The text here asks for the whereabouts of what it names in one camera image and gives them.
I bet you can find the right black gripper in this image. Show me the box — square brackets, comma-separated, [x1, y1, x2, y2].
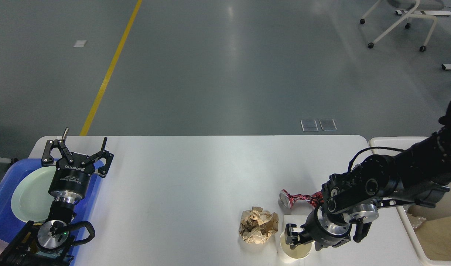
[285, 207, 352, 251]

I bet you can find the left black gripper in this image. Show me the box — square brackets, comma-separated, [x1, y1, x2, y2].
[41, 128, 114, 204]

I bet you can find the white paper cup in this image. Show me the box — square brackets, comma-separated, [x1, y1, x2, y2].
[277, 231, 314, 264]
[281, 215, 309, 231]

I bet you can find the mint green plate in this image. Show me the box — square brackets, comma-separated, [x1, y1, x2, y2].
[11, 166, 55, 222]

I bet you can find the aluminium foil sheet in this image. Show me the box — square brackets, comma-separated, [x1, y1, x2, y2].
[408, 215, 427, 230]

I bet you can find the brown paper bag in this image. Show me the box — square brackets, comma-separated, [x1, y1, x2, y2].
[406, 205, 451, 261]

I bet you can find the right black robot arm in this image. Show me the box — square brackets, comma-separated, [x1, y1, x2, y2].
[284, 101, 451, 251]

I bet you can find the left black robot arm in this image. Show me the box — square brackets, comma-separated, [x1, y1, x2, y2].
[0, 128, 114, 266]

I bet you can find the crushed red can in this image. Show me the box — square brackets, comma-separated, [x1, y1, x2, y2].
[279, 189, 324, 209]

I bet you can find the crumpled brown paper ball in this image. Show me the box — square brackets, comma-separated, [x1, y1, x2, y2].
[239, 207, 279, 244]

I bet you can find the white furniture leg with caster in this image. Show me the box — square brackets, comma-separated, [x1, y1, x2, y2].
[0, 157, 19, 166]

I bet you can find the left floor plate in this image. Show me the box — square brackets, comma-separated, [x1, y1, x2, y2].
[301, 119, 319, 132]

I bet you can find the floor plate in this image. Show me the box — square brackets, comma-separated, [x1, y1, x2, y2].
[301, 119, 319, 132]
[319, 119, 338, 132]

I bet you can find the right floor plate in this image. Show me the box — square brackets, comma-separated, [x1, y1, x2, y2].
[319, 119, 338, 132]

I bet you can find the white floor label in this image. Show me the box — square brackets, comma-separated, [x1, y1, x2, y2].
[73, 40, 87, 48]

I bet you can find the beige plastic bin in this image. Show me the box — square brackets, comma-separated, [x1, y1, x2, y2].
[368, 136, 451, 266]

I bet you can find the white rolling chair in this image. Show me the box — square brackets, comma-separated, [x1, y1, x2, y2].
[367, 0, 444, 52]

